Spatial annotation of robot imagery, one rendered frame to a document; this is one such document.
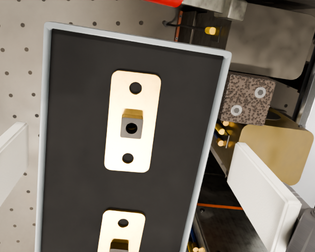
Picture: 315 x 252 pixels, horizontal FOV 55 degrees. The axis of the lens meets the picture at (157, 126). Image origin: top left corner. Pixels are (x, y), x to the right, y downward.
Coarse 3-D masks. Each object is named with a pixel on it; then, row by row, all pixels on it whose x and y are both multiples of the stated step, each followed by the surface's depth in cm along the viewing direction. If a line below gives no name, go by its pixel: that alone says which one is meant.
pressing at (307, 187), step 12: (312, 60) 41; (312, 72) 41; (312, 84) 41; (300, 96) 43; (312, 96) 42; (300, 108) 43; (312, 108) 43; (300, 120) 43; (312, 120) 44; (312, 132) 44; (312, 144) 45; (312, 156) 46; (312, 168) 46; (300, 180) 47; (312, 180) 47; (300, 192) 48; (312, 192) 48; (312, 204) 49
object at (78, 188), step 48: (96, 48) 23; (144, 48) 23; (48, 96) 23; (96, 96) 24; (192, 96) 24; (48, 144) 25; (96, 144) 25; (192, 144) 26; (48, 192) 26; (96, 192) 27; (144, 192) 27; (48, 240) 28; (96, 240) 28; (144, 240) 29
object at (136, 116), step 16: (112, 80) 23; (128, 80) 23; (144, 80) 23; (112, 96) 24; (128, 96) 24; (144, 96) 24; (112, 112) 24; (128, 112) 24; (144, 112) 24; (112, 128) 24; (128, 128) 25; (144, 128) 25; (112, 144) 25; (128, 144) 25; (144, 144) 25; (112, 160) 25; (144, 160) 26
